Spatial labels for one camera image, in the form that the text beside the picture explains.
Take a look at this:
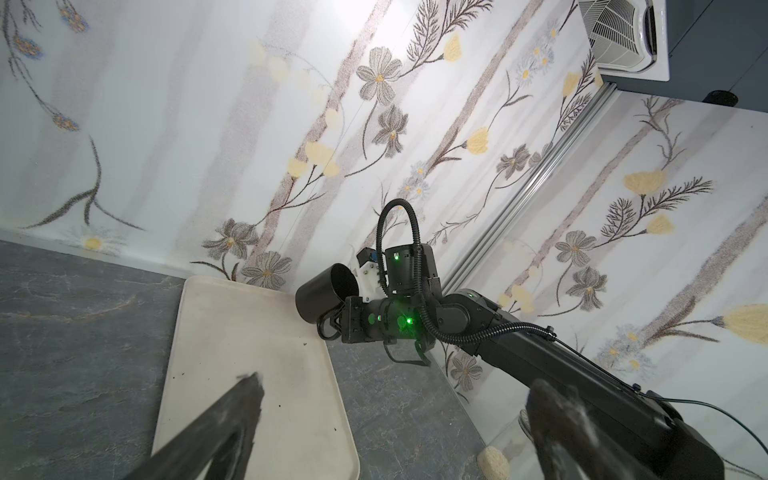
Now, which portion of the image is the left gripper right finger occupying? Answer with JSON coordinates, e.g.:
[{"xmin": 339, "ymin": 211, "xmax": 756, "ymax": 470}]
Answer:
[{"xmin": 526, "ymin": 379, "xmax": 657, "ymax": 479}]

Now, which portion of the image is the beige rectangular tray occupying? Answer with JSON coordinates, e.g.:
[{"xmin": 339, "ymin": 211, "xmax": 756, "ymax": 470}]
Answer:
[{"xmin": 151, "ymin": 275, "xmax": 361, "ymax": 480}]

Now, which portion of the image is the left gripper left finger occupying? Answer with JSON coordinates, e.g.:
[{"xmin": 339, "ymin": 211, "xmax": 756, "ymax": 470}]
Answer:
[{"xmin": 126, "ymin": 373, "xmax": 265, "ymax": 479}]

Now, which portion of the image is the black mug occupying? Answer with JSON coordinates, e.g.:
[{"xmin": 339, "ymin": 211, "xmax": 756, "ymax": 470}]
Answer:
[{"xmin": 295, "ymin": 263, "xmax": 360, "ymax": 341}]

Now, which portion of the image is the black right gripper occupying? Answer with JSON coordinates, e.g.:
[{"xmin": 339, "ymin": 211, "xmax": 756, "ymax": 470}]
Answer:
[{"xmin": 340, "ymin": 296, "xmax": 435, "ymax": 366}]

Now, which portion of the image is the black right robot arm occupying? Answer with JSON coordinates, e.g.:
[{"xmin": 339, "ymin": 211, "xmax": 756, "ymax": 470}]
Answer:
[{"xmin": 337, "ymin": 198, "xmax": 725, "ymax": 479}]

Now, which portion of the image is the beige round sponge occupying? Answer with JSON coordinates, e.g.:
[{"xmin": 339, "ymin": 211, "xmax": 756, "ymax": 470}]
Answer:
[{"xmin": 476, "ymin": 446, "xmax": 510, "ymax": 480}]

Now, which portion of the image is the white air conditioner unit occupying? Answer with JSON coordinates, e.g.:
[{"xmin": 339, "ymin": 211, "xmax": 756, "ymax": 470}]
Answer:
[{"xmin": 576, "ymin": 0, "xmax": 670, "ymax": 82}]

